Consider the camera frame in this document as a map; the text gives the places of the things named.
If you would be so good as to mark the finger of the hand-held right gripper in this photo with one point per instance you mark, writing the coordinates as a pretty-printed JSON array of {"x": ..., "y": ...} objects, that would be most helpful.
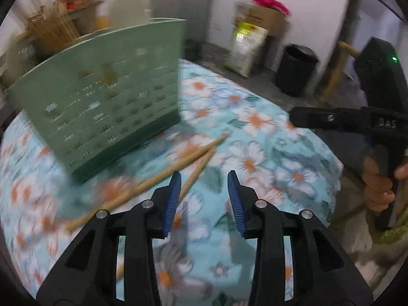
[{"x": 328, "y": 118}]

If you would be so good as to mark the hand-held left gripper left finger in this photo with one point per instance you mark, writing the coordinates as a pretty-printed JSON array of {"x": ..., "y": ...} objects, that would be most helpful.
[{"x": 172, "y": 197}]

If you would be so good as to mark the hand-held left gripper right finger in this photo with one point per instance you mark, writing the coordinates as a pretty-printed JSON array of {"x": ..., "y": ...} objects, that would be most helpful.
[{"x": 236, "y": 200}]

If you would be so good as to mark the wooden chopstick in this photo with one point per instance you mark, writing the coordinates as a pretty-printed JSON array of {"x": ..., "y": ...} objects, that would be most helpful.
[
  {"x": 140, "y": 186},
  {"x": 194, "y": 173}
]

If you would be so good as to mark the green perforated utensil holder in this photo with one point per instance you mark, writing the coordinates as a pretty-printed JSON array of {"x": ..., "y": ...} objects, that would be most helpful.
[{"x": 111, "y": 102}]

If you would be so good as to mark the person's right hand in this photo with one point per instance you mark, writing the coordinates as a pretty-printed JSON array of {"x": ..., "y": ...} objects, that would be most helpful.
[{"x": 377, "y": 194}]

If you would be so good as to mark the black trash bin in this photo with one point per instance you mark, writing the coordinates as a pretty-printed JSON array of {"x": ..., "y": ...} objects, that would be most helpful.
[{"x": 296, "y": 70}]

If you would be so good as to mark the blue floral blanket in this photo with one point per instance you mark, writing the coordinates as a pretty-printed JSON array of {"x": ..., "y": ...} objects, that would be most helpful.
[{"x": 271, "y": 146}]

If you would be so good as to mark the yellow-green sack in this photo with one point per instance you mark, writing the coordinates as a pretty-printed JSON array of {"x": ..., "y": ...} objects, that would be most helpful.
[{"x": 245, "y": 47}]

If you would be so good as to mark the cardboard box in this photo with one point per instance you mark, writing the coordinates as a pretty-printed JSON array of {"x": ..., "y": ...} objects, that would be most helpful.
[{"x": 267, "y": 19}]

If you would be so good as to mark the pink plastic bag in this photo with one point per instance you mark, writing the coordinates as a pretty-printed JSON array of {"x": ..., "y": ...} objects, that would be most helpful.
[{"x": 271, "y": 3}]

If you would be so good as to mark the grey refrigerator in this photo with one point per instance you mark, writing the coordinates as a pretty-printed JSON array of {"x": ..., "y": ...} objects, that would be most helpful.
[{"x": 188, "y": 16}]

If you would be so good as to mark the orange plastic bag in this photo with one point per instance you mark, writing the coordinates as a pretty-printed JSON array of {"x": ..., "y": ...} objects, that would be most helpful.
[{"x": 102, "y": 22}]

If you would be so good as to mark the long grey-legged table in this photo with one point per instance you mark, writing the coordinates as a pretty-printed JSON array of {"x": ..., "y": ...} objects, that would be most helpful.
[{"x": 84, "y": 8}]

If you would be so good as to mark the wooden post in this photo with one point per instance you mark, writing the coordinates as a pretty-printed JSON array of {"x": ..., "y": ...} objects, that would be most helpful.
[{"x": 338, "y": 70}]

